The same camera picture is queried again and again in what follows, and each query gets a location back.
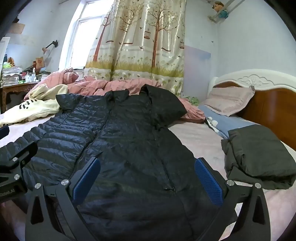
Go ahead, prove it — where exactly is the brown paper bag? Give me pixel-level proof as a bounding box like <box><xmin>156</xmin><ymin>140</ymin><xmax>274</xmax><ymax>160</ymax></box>
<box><xmin>33</xmin><ymin>57</ymin><xmax>45</xmax><ymax>70</ymax></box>

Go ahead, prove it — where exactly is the light blue cloth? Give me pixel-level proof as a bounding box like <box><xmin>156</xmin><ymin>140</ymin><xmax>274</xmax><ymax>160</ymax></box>
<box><xmin>199</xmin><ymin>104</ymin><xmax>257</xmax><ymax>139</ymax></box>

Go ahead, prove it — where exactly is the window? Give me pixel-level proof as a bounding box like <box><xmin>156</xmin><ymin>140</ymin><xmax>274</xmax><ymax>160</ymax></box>
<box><xmin>59</xmin><ymin>0</ymin><xmax>114</xmax><ymax>70</ymax></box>

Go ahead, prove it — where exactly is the cream printed hoodie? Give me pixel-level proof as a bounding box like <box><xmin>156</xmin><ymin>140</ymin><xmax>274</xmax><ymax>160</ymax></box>
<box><xmin>0</xmin><ymin>83</ymin><xmax>68</xmax><ymax>127</ymax></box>

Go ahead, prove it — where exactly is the green cloth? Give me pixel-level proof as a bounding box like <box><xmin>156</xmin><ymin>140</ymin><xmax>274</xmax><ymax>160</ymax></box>
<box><xmin>184</xmin><ymin>96</ymin><xmax>200</xmax><ymax>106</ymax></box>

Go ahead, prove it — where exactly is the cardboard piece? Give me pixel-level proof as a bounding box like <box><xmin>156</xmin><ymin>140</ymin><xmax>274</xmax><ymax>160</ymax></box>
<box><xmin>10</xmin><ymin>23</ymin><xmax>25</xmax><ymax>35</ymax></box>

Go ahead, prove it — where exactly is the wall lamp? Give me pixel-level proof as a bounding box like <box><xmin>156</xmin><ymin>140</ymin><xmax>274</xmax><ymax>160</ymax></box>
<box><xmin>42</xmin><ymin>40</ymin><xmax>59</xmax><ymax>55</ymax></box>

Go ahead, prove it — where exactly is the beige cloth on chair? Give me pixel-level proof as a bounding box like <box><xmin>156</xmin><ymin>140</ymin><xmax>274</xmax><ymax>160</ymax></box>
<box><xmin>203</xmin><ymin>86</ymin><xmax>255</xmax><ymax>117</ymax></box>

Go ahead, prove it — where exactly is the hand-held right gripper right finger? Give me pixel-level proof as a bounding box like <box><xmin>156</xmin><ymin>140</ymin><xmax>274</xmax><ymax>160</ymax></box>
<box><xmin>194</xmin><ymin>158</ymin><xmax>271</xmax><ymax>241</ymax></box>

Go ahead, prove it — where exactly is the tree print curtain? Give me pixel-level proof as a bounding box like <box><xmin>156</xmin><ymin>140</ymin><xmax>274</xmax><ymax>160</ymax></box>
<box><xmin>84</xmin><ymin>0</ymin><xmax>186</xmax><ymax>96</ymax></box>

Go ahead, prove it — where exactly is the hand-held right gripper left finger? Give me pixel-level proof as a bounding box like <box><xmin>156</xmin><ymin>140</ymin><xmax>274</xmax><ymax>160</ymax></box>
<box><xmin>25</xmin><ymin>157</ymin><xmax>101</xmax><ymax>241</ymax></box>

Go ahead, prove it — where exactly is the white and wooden headboard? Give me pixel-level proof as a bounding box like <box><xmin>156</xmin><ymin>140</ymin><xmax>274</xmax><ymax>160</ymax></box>
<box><xmin>207</xmin><ymin>69</ymin><xmax>296</xmax><ymax>151</ymax></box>

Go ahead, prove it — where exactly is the plush toy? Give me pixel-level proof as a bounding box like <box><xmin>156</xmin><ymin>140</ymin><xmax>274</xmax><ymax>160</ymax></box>
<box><xmin>211</xmin><ymin>1</ymin><xmax>229</xmax><ymax>19</ymax></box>

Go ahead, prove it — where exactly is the pink checked quilt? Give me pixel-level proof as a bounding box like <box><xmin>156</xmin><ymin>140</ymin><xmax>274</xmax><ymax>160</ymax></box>
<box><xmin>24</xmin><ymin>68</ymin><xmax>206</xmax><ymax>123</ymax></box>

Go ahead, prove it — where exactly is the black puffer jacket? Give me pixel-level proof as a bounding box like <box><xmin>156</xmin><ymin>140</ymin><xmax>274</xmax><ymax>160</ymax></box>
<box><xmin>0</xmin><ymin>84</ymin><xmax>228</xmax><ymax>241</ymax></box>

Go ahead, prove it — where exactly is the dark green folded garment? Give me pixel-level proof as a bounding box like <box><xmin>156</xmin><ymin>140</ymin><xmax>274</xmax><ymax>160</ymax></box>
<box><xmin>221</xmin><ymin>124</ymin><xmax>296</xmax><ymax>190</ymax></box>

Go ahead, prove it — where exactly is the wooden desk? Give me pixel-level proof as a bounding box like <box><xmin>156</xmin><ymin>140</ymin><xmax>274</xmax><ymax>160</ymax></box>
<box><xmin>0</xmin><ymin>81</ymin><xmax>41</xmax><ymax>114</ymax></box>

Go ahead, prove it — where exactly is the stack of papers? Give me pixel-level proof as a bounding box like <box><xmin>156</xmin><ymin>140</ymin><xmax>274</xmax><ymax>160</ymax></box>
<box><xmin>0</xmin><ymin>66</ymin><xmax>22</xmax><ymax>87</ymax></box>

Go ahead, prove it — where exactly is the pale purple wall sheet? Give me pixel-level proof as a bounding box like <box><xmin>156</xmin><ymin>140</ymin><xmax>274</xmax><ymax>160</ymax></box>
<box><xmin>184</xmin><ymin>45</ymin><xmax>211</xmax><ymax>98</ymax></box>

